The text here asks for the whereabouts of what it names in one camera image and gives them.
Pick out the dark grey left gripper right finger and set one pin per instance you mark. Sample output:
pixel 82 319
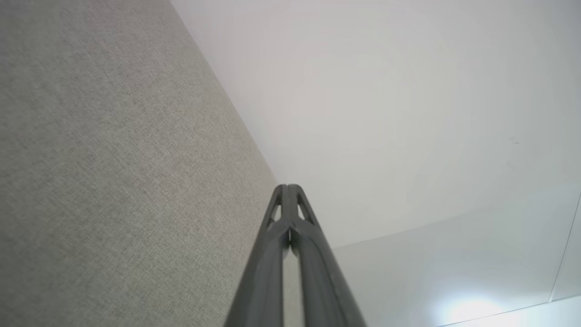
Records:
pixel 322 286

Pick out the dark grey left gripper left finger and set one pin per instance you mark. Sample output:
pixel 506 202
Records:
pixel 263 281

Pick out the grey fabric sofa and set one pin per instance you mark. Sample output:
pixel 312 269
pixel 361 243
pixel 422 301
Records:
pixel 113 181

